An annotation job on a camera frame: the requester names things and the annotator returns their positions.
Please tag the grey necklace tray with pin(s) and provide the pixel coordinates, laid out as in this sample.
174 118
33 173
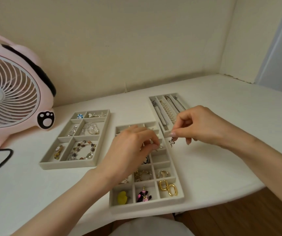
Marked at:
166 133

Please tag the shiny wide hoop earring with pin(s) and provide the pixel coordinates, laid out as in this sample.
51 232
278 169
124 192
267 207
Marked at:
163 173

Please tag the white door panel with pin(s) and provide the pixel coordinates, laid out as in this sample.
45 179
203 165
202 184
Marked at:
281 58

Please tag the oval cameo earring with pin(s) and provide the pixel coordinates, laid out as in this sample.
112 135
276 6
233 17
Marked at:
146 160

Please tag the person's left hand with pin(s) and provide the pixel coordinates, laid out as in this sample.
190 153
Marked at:
128 154

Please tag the yellow enamel earring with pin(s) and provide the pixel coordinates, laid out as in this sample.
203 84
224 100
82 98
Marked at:
121 199
124 194

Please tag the white table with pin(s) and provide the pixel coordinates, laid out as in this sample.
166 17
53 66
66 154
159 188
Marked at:
217 174

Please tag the person's right forearm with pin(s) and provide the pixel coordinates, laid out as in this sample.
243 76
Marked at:
273 169

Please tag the person's left forearm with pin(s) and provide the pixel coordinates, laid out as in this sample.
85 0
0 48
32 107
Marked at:
62 208

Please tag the gold oval hoop earring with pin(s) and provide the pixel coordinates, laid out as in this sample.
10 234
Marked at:
173 185
163 181

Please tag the grey earring grid tray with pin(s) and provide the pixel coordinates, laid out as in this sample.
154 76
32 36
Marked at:
145 205

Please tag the grey bracelet tray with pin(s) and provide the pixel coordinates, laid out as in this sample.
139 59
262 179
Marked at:
45 165

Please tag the person's right hand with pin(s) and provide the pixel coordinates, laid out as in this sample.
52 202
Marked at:
209 125

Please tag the pink black bow earring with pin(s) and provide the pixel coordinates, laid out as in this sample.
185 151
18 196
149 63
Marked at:
143 196

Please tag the pink animal-shaped desk fan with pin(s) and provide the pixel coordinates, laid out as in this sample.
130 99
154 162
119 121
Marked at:
13 95

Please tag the rhinestone bow brooch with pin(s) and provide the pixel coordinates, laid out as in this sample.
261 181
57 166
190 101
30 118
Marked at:
99 115

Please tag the gold heart hoop earring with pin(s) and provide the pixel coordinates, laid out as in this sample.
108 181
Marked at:
125 180

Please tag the gold chunky hoop earring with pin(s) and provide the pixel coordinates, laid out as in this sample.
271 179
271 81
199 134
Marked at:
141 176

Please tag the silver snake earring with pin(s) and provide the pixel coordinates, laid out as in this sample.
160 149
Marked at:
171 142
159 146

